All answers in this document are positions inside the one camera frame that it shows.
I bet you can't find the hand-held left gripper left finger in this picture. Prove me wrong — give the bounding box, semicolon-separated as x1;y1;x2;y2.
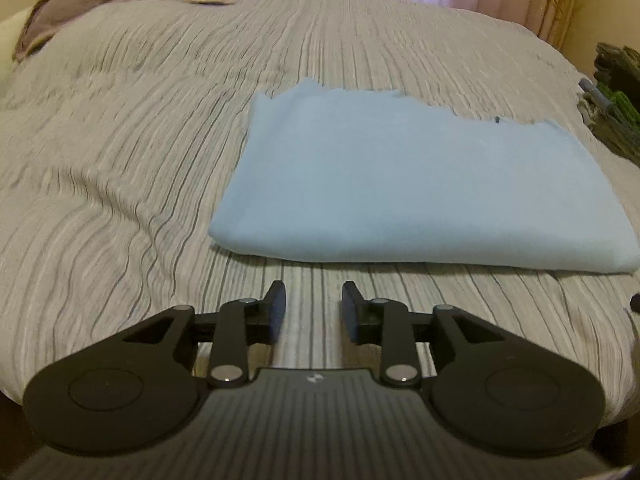
122;280;287;389

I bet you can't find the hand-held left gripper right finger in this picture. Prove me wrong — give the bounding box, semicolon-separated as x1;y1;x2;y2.
341;280;507;387

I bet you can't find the light blue cloth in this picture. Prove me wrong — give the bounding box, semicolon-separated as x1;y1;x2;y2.
207;77;639;276

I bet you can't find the grey striped bedspread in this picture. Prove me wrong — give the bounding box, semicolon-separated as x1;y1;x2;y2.
0;0;640;426

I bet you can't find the grey tube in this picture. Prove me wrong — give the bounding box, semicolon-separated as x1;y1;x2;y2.
579;78;615;109

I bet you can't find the dark cluttered pile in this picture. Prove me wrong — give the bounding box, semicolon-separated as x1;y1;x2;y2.
577;41;640;167

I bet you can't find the purple pillow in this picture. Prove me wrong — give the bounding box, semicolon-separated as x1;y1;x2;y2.
12;0;237;63

